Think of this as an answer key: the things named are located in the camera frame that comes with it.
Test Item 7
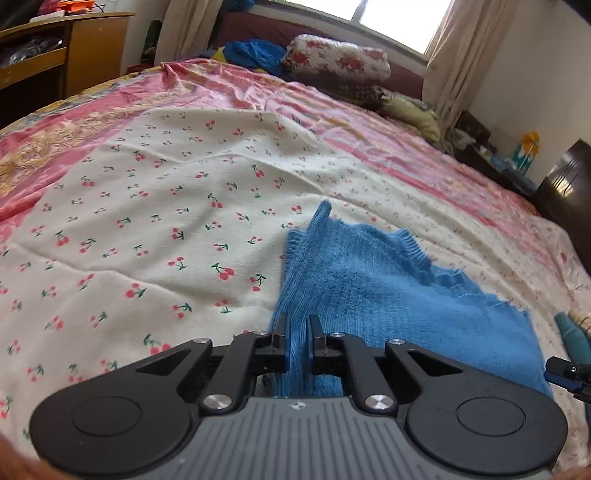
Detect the blue yellow striped knit sweater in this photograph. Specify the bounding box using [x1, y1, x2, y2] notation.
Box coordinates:
[273, 201, 551, 396]

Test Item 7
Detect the teal folded garment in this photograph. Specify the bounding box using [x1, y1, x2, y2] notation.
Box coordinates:
[554, 312, 591, 365]

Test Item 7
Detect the beige checked cloth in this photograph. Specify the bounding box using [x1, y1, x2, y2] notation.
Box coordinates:
[568, 309, 591, 338]

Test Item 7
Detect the cherry print bed sheet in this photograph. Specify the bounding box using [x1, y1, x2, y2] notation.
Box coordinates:
[1, 107, 590, 455]

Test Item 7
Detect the olive green pillow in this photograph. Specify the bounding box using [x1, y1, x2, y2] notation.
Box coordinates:
[381, 93, 442, 143]

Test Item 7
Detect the dark nightstand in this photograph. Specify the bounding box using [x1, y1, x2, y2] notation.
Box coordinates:
[448, 110, 536, 199]

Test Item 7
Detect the maroon bench cushion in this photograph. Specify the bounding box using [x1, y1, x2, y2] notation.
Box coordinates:
[211, 13, 424, 100]

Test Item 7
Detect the blue cloth near window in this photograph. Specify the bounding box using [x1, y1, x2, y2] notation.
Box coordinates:
[207, 39, 288, 77]

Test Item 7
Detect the pink floral bed cover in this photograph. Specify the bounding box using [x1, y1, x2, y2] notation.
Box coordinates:
[1, 60, 574, 264]

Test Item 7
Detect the floral rolled quilt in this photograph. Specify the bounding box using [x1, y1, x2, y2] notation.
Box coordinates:
[283, 34, 392, 84]

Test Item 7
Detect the beige right curtain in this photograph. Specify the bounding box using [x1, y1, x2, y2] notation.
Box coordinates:
[423, 0, 517, 130]

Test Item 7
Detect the beige curtain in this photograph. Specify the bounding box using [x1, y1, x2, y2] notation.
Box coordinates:
[423, 0, 517, 130]
[154, 0, 222, 64]

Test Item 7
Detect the beige left curtain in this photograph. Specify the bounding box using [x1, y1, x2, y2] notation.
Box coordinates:
[154, 0, 222, 64]

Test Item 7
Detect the wooden desk cabinet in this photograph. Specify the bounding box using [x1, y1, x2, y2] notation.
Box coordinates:
[1, 11, 134, 98]

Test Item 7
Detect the orange object on desk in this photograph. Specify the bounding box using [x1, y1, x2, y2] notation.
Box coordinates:
[56, 0, 95, 15]

